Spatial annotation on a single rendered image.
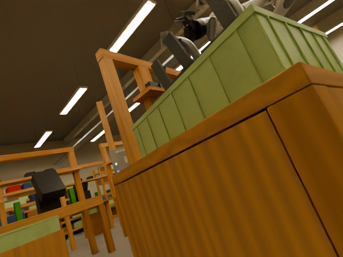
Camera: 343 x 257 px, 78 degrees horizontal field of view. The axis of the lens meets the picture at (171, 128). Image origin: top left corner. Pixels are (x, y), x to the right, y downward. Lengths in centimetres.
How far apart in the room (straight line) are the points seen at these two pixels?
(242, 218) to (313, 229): 11
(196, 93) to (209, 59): 9
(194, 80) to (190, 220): 34
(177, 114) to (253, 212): 35
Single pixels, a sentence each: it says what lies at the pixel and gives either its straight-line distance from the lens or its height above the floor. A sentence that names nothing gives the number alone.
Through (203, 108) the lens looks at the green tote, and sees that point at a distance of 56.
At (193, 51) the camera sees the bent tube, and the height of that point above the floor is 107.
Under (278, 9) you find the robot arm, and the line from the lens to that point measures 121.
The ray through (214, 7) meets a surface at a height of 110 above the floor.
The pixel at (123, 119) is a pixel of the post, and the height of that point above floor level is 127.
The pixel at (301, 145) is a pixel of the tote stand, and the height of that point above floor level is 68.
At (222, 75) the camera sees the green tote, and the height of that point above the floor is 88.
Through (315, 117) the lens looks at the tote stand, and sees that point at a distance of 34.
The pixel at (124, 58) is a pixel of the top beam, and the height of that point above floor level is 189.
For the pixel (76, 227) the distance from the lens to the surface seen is 1103.
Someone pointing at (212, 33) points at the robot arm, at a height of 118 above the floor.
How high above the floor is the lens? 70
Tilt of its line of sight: 13 degrees up
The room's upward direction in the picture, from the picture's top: 20 degrees counter-clockwise
